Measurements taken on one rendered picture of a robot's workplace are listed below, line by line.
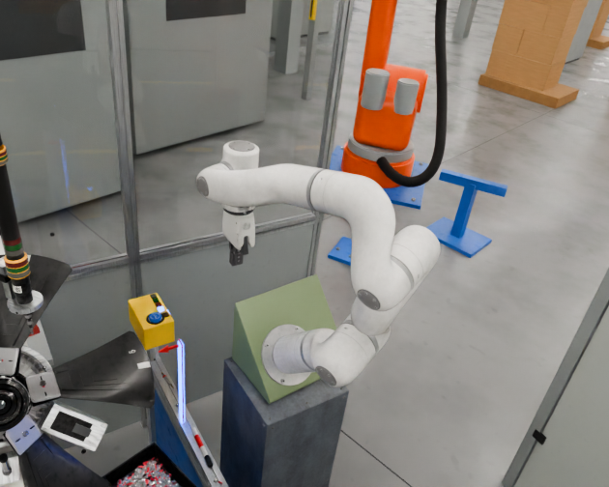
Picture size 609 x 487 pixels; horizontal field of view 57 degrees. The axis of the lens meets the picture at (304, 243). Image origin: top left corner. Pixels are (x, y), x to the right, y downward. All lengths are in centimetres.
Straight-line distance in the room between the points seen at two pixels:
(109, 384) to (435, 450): 188
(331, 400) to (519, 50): 755
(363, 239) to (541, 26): 778
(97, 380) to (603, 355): 174
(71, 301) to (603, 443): 209
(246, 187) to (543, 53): 774
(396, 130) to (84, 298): 330
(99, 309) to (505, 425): 212
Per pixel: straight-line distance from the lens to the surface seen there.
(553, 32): 872
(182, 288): 242
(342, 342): 141
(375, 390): 316
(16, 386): 146
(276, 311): 179
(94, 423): 164
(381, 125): 490
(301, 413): 177
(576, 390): 249
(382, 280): 106
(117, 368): 155
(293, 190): 116
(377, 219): 107
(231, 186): 122
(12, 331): 151
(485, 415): 325
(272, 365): 176
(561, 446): 267
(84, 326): 238
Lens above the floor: 228
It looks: 33 degrees down
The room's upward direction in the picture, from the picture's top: 7 degrees clockwise
